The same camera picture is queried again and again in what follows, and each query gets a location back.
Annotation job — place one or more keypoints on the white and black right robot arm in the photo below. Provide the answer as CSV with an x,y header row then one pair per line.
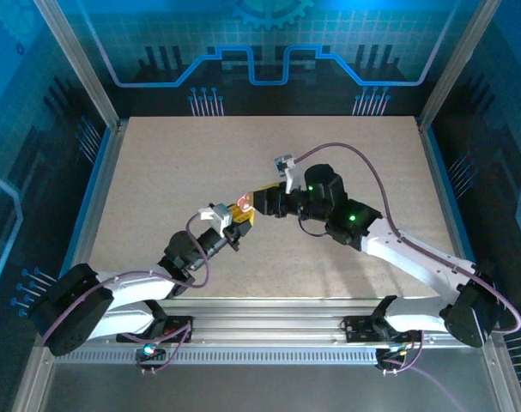
x,y
414,259

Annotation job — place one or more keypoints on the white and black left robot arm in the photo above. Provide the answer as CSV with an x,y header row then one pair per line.
x,y
135,285

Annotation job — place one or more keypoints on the left controller board with LED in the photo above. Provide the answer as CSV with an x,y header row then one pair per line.
x,y
150,352

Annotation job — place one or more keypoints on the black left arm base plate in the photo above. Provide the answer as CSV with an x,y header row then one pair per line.
x,y
180,328

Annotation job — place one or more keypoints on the aluminium table side rail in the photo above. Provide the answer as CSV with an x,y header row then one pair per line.
x,y
449,206
98,206

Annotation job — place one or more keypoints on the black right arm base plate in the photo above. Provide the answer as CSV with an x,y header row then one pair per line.
x,y
356,328

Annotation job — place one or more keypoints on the grey sheet metal base plate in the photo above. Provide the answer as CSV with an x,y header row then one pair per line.
x,y
264,390

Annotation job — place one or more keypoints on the aluminium frame post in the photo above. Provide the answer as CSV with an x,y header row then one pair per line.
x,y
456,64
80,64

